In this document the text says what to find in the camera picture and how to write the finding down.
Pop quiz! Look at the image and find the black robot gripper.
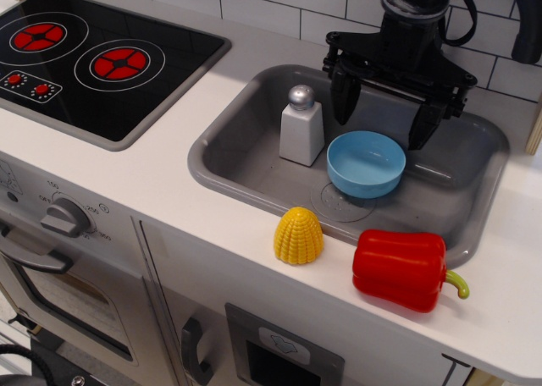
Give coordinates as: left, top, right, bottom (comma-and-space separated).
324, 17, 477, 151

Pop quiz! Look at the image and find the yellow toy corn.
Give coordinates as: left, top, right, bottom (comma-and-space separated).
274, 207, 324, 265

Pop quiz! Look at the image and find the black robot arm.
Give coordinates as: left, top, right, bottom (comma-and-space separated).
323, 0, 478, 150

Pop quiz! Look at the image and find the blue plastic bowl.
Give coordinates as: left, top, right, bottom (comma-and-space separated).
327, 130, 407, 199

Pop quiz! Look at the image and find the grey plastic sink basin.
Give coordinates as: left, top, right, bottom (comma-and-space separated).
188, 65, 509, 267

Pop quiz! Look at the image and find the white salt shaker silver cap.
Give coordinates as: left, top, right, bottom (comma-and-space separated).
279, 85, 324, 167

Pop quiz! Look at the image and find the dark grey toy faucet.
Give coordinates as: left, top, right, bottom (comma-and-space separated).
512, 0, 541, 64

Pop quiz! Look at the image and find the red toy bell pepper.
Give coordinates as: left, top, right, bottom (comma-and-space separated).
352, 229, 470, 313

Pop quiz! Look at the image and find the black toy stovetop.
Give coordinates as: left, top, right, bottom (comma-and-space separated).
1, 0, 231, 152

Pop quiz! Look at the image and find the grey dishwasher panel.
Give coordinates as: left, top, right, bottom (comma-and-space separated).
225, 303, 345, 386

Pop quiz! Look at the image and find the grey oven knob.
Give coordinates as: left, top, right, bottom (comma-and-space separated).
40, 197, 91, 238

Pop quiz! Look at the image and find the oven door window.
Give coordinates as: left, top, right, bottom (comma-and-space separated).
14, 264, 133, 361

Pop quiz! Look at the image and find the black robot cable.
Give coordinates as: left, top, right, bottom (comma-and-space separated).
440, 0, 479, 48

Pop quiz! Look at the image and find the grey dishwasher door handle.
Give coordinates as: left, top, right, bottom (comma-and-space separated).
180, 317, 213, 385

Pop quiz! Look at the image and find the grey oven door handle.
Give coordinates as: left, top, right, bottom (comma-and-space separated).
1, 222, 74, 274

